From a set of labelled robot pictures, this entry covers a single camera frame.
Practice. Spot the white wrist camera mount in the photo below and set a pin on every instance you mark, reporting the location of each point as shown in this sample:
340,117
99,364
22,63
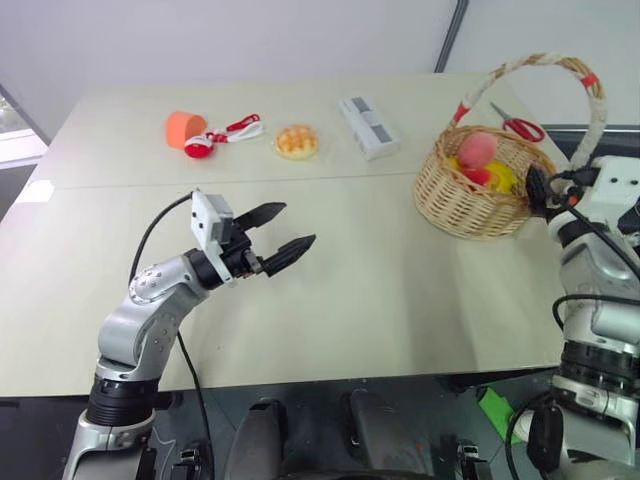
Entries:
617,185
207,220

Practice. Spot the black slanted pole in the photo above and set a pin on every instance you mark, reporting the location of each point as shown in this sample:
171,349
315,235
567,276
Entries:
448,35

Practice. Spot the pink peach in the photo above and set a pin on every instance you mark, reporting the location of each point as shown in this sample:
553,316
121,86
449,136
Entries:
478,149

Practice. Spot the dark rounded shape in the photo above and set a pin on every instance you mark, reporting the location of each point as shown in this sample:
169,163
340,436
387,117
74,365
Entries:
260,435
375,430

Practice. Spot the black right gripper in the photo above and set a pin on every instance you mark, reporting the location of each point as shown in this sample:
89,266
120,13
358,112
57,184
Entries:
559,192

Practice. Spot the green object under table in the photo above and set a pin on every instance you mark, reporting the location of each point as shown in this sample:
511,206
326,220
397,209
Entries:
495,407

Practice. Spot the orange plastic cup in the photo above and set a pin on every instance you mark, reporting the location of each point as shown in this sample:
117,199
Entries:
182,129

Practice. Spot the yellow fruit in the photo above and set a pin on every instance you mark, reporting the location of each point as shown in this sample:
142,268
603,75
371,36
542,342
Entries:
501,178

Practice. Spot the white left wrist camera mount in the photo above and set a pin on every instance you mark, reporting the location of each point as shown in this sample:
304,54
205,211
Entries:
207,220

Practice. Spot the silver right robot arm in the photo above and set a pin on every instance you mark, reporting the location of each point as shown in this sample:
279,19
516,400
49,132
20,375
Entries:
580,260

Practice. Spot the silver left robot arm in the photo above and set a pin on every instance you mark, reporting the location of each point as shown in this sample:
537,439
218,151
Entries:
150,320

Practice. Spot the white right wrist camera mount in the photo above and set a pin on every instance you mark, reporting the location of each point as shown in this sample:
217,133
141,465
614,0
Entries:
617,185

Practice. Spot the round golden bun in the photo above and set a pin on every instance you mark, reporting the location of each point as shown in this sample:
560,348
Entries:
298,141

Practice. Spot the white rectangular box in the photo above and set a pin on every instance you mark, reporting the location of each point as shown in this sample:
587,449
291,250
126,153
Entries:
369,127

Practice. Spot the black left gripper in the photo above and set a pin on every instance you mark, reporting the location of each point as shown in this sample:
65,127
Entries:
242,257

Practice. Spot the red fruit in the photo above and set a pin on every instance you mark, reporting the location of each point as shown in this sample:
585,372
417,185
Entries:
477,176

